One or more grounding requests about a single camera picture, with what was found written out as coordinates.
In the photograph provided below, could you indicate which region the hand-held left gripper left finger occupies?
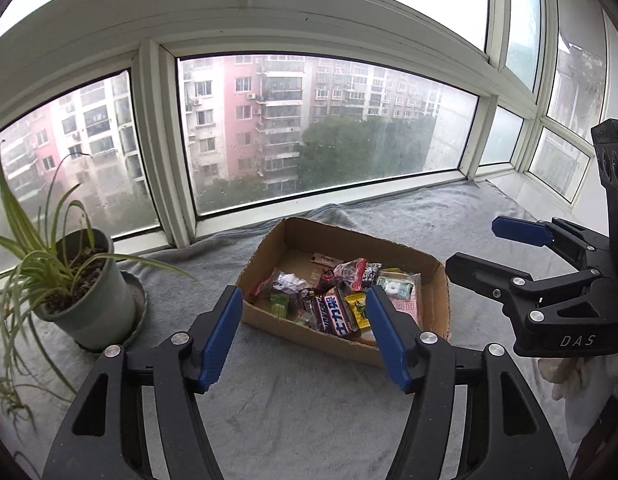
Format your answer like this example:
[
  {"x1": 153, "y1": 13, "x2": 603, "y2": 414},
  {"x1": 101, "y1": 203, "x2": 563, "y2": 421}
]
[{"x1": 41, "y1": 285, "x2": 245, "y2": 480}]

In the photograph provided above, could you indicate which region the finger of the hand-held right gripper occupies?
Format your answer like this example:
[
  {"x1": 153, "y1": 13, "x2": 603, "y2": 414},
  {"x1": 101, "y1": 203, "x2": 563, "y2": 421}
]
[
  {"x1": 492, "y1": 216, "x2": 610, "y2": 271},
  {"x1": 445, "y1": 252, "x2": 602, "y2": 346}
]

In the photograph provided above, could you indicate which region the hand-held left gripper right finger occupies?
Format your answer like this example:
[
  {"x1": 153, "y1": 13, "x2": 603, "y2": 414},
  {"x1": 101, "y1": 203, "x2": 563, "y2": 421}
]
[{"x1": 364, "y1": 285, "x2": 570, "y2": 480}]

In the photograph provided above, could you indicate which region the yellow snack packet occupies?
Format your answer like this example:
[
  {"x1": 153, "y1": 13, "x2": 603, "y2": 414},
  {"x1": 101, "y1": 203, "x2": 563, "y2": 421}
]
[{"x1": 345, "y1": 291, "x2": 372, "y2": 332}]

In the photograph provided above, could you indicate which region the green candy packet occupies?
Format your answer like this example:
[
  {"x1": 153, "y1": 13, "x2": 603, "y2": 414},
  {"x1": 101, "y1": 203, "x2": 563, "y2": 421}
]
[{"x1": 378, "y1": 270, "x2": 421, "y2": 301}]

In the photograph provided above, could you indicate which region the red white blue chocolate bar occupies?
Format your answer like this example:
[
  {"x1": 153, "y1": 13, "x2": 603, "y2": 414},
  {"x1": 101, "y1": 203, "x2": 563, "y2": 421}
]
[{"x1": 324, "y1": 287, "x2": 360, "y2": 336}]

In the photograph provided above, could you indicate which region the brown cardboard box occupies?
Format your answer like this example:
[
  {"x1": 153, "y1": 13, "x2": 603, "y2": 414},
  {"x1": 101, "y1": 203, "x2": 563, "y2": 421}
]
[{"x1": 237, "y1": 216, "x2": 450, "y2": 368}]

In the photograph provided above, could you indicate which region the red date packet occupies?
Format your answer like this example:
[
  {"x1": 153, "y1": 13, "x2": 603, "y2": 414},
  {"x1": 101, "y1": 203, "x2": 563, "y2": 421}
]
[{"x1": 249, "y1": 267, "x2": 312, "y2": 301}]

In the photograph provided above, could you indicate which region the brown chocolate bar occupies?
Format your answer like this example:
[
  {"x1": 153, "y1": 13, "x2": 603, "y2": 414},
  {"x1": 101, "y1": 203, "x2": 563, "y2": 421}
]
[{"x1": 311, "y1": 292, "x2": 332, "y2": 333}]

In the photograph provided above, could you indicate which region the red clear snack packet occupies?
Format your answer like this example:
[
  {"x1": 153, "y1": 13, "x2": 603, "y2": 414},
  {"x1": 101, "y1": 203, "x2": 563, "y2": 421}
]
[{"x1": 316, "y1": 258, "x2": 370, "y2": 293}]

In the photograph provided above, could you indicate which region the person's right hand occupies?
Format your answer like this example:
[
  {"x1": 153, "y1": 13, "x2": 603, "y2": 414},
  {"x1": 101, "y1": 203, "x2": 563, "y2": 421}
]
[{"x1": 536, "y1": 356, "x2": 592, "y2": 403}]

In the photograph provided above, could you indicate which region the green pot saucer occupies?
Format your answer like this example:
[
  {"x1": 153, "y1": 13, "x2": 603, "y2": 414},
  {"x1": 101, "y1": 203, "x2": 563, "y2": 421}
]
[{"x1": 74, "y1": 270, "x2": 148, "y2": 357}]

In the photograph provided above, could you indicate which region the grey blanket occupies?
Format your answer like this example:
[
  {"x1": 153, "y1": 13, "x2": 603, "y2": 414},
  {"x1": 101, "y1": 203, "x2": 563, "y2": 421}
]
[{"x1": 0, "y1": 180, "x2": 597, "y2": 480}]

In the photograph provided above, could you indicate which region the green plant pot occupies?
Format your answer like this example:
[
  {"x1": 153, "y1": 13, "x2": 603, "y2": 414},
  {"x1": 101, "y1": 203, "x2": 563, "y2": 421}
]
[{"x1": 33, "y1": 229, "x2": 137, "y2": 352}]

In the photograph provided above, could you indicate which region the green spider plant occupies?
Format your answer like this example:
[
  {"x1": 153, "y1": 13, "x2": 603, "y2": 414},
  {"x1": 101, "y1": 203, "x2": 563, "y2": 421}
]
[{"x1": 0, "y1": 142, "x2": 200, "y2": 416}]

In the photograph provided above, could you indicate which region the pink apartment building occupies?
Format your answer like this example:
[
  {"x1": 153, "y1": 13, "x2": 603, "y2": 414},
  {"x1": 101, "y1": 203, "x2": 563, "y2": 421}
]
[{"x1": 0, "y1": 55, "x2": 445, "y2": 241}]

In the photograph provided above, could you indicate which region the white window frame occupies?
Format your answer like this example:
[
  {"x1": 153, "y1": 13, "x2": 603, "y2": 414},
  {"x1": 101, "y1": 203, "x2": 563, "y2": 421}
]
[{"x1": 0, "y1": 0, "x2": 618, "y2": 281}]

